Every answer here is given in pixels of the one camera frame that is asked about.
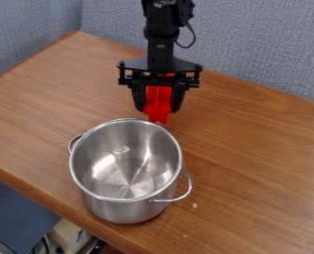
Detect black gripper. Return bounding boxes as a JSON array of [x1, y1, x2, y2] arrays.
[[117, 43, 203, 113]]

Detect red plastic block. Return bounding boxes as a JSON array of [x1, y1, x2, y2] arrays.
[[143, 84, 176, 125]]

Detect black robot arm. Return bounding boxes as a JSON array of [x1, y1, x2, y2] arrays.
[[117, 0, 204, 113]]

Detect stainless steel pot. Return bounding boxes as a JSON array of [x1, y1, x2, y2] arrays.
[[69, 118, 190, 224]]

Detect beige box under table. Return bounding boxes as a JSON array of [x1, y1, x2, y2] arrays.
[[49, 219, 92, 254]]

